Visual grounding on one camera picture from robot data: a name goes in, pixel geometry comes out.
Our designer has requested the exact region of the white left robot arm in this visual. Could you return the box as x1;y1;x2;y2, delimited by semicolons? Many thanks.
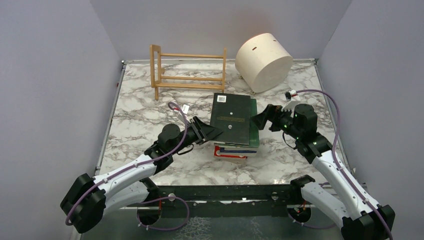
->
60;116;223;234

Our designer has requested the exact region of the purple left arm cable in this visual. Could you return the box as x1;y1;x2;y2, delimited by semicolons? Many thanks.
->
64;101;189;227

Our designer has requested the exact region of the cream cylindrical lamp shade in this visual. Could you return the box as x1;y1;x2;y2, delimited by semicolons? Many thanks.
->
235;33;294;93

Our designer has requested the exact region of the wooden dowel rack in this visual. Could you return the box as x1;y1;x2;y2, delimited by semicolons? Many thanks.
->
149;44;227;101

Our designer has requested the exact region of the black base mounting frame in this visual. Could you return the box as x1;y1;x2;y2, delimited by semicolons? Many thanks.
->
131;175;315;224

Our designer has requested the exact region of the blue cover paperback book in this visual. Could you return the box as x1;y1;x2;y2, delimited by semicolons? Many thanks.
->
214;143;259;156

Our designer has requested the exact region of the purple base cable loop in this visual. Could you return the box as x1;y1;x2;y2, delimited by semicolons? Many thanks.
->
136;194;191;232

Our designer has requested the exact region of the red spine paperback book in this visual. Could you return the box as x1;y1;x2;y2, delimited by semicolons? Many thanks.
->
213;146;247;160

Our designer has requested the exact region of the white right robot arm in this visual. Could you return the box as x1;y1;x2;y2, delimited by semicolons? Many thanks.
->
251;104;395;240

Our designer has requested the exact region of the dark green hardcover book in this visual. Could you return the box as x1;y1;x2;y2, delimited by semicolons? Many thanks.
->
210;92;251;146

